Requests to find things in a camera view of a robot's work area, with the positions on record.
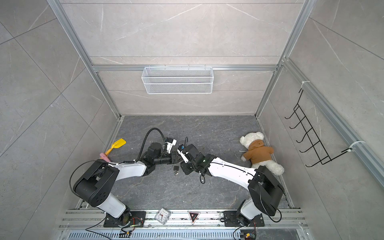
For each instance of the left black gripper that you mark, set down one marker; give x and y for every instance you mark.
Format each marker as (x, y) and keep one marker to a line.
(175, 158)

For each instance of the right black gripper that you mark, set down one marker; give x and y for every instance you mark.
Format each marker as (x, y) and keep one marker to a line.
(183, 166)

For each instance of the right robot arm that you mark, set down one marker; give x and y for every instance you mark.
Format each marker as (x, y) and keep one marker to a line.
(265, 190)

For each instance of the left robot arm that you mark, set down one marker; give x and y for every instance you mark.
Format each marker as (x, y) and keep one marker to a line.
(95, 185)

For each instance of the red triangle warning sign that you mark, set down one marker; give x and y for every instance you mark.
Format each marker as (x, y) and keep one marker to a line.
(193, 216)

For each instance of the small white clock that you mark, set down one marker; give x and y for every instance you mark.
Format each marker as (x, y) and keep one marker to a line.
(162, 216)

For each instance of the yellow toy shovel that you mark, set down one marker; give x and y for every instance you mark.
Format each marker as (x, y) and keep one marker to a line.
(119, 143)

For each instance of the white teddy bear brown hoodie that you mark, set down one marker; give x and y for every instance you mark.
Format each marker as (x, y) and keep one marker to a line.
(259, 154)

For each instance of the pink purple toy shovel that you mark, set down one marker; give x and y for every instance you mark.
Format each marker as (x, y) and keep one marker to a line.
(104, 157)

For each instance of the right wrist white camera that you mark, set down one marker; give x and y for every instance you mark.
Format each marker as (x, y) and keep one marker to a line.
(180, 152)

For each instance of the wrist white camera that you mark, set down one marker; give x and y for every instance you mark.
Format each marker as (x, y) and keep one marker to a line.
(180, 152)
(169, 143)

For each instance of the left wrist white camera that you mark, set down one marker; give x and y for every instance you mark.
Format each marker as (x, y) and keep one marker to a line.
(169, 143)

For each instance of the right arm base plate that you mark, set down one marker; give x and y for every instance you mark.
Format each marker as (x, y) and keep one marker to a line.
(235, 219)

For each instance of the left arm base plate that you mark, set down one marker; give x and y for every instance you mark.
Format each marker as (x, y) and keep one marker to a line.
(127, 219)

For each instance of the white wire mesh basket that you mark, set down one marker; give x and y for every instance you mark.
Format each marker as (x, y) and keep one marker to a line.
(178, 80)

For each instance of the black wire hook rack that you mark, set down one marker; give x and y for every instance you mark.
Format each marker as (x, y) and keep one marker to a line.
(312, 136)

